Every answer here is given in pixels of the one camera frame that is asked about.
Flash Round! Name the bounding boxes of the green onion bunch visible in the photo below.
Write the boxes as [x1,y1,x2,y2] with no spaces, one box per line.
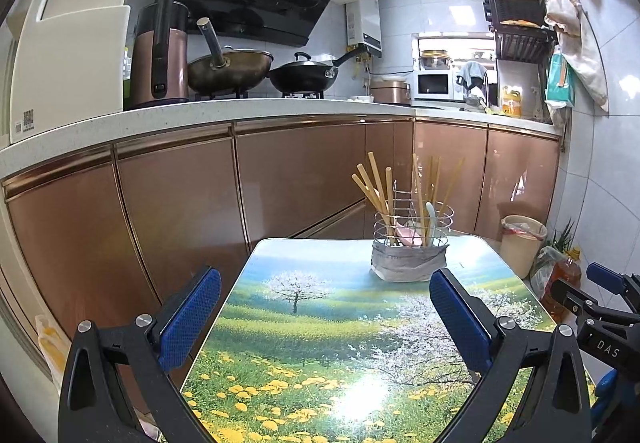
[544,218,576,255]

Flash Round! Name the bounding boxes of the copper rice cooker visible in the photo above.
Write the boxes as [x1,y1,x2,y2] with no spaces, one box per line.
[370,80,411,106]

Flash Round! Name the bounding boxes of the yellow oil jug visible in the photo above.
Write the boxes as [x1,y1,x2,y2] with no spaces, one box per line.
[500,86,522,118]

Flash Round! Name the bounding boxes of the cooking oil bottle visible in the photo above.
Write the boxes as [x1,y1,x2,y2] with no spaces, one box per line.
[540,255,584,324]

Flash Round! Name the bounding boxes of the pink ceramic soup spoon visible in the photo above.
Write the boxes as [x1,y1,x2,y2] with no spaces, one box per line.
[393,219,422,247]

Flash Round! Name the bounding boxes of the white microwave oven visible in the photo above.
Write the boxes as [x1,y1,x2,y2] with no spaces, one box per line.
[410,70,463,102]

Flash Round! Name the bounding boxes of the white cutting board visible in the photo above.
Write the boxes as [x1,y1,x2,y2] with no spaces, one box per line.
[9,0,130,144]

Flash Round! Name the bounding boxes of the white gas water heater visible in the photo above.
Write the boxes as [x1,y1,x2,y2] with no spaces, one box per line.
[345,0,382,58]

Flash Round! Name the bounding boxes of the black wall dish rack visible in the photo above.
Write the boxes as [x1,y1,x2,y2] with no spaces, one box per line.
[483,0,556,64]

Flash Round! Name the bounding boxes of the beige trash bin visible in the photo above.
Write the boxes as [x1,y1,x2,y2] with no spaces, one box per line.
[499,215,548,278]

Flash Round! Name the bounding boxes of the teal hanging package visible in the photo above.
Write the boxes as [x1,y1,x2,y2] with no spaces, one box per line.
[544,52,575,110]

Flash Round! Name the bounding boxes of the light blue soup spoon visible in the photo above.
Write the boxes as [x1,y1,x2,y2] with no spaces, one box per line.
[424,202,438,246]

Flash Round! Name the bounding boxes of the bronze wok with handle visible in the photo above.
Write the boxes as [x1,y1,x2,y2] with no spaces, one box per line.
[188,18,273,98]

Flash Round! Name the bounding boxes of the black wok pan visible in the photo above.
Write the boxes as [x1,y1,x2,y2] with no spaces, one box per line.
[268,44,373,100]

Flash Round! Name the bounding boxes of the wire utensil holder basket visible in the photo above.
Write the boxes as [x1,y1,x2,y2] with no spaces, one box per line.
[371,182,454,284]

